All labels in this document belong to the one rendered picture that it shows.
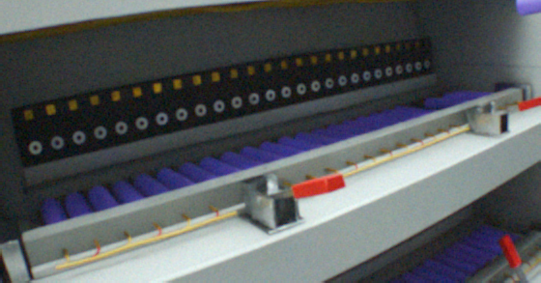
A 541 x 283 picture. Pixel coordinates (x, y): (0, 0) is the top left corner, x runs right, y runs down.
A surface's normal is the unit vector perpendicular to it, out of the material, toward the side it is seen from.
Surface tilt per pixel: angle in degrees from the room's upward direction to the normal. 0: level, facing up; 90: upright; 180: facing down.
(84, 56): 90
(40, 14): 107
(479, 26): 90
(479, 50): 90
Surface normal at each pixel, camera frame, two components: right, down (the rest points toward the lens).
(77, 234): 0.53, 0.11
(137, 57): 0.47, -0.18
